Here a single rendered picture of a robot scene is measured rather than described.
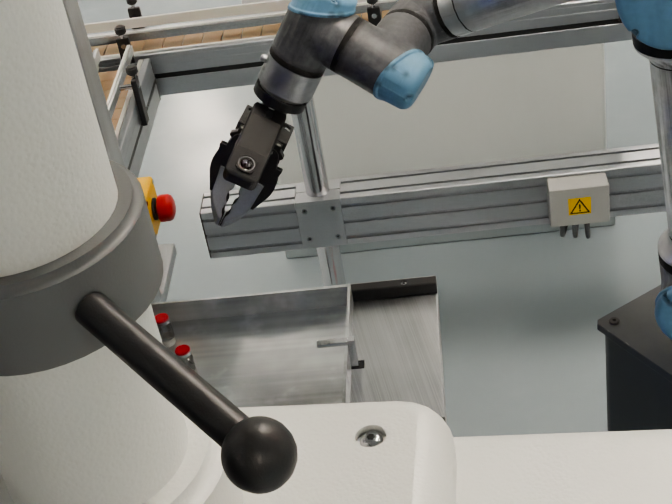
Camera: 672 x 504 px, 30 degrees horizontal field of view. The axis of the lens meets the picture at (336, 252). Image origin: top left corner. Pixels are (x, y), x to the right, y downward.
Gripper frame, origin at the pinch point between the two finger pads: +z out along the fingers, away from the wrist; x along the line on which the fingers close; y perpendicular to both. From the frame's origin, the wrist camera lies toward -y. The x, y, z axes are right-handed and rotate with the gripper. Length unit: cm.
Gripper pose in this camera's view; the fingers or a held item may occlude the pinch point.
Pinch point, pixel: (221, 220)
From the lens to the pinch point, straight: 169.7
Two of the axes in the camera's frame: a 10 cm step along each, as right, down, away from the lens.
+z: -4.1, 7.7, 4.8
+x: -9.0, -4.3, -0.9
